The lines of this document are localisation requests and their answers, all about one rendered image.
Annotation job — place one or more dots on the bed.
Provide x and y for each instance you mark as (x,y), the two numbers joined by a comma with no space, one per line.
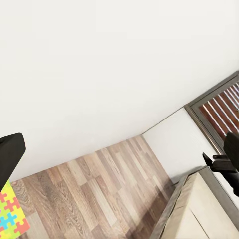
(199,208)

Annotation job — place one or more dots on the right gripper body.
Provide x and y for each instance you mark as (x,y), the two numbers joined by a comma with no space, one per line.
(227,170)

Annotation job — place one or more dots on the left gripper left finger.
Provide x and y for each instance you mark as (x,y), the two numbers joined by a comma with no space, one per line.
(12,148)

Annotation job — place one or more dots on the fixed window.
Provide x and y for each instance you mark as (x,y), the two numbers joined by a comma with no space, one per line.
(217,112)

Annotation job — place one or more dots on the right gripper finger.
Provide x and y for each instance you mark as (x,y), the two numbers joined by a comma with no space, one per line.
(208,161)

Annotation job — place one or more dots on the jigsaw puzzle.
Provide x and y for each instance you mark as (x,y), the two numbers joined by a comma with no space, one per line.
(13,222)

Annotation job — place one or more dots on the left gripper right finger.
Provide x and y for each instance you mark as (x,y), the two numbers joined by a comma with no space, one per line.
(231,148)

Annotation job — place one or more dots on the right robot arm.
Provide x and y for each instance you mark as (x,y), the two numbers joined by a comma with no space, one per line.
(223,165)

